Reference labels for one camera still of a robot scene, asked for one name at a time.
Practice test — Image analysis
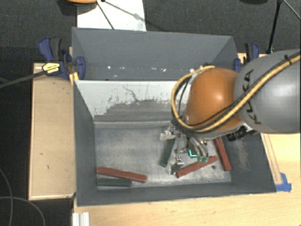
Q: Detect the pale wood flat board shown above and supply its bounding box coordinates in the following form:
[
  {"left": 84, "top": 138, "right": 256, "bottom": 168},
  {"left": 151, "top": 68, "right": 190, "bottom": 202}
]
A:
[{"left": 28, "top": 62, "right": 77, "bottom": 201}]

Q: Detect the grey metal bin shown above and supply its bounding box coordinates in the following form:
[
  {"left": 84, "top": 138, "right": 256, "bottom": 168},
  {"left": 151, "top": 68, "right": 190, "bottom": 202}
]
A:
[{"left": 71, "top": 26, "right": 277, "bottom": 207}]

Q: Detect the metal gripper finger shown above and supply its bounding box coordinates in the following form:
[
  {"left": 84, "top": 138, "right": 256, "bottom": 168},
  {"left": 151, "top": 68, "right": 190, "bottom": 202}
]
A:
[
  {"left": 170, "top": 155, "right": 185, "bottom": 175},
  {"left": 159, "top": 130, "right": 177, "bottom": 142}
]

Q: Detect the dark green flat block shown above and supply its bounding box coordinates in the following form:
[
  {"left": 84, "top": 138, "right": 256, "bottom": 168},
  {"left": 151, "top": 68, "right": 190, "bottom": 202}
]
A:
[
  {"left": 159, "top": 139, "right": 176, "bottom": 168},
  {"left": 96, "top": 178, "right": 133, "bottom": 188}
]

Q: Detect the black cylinder on white bracket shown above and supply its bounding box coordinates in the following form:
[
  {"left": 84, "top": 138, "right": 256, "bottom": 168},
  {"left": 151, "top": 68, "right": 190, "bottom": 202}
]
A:
[{"left": 226, "top": 123, "right": 257, "bottom": 142}]

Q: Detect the red-brown flat block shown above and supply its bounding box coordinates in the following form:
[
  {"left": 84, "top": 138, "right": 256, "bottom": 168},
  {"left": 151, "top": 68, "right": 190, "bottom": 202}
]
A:
[
  {"left": 96, "top": 166, "right": 148, "bottom": 184},
  {"left": 175, "top": 155, "right": 218, "bottom": 179},
  {"left": 213, "top": 137, "right": 232, "bottom": 172}
]

